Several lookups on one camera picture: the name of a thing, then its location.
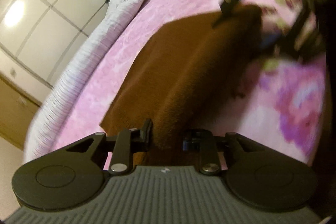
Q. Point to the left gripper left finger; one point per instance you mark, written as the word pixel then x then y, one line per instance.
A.
pixel 126 144

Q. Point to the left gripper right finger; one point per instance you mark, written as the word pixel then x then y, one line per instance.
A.
pixel 201 144

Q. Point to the brown knit sweater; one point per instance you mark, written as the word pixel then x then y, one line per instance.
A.
pixel 176 72

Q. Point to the pink floral bed blanket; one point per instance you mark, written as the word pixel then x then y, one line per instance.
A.
pixel 277 101

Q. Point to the grey striped duvet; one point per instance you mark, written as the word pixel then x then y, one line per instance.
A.
pixel 53 113

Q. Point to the wooden door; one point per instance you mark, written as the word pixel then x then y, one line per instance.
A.
pixel 17 112

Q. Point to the white wardrobe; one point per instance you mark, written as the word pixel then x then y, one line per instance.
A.
pixel 40 37

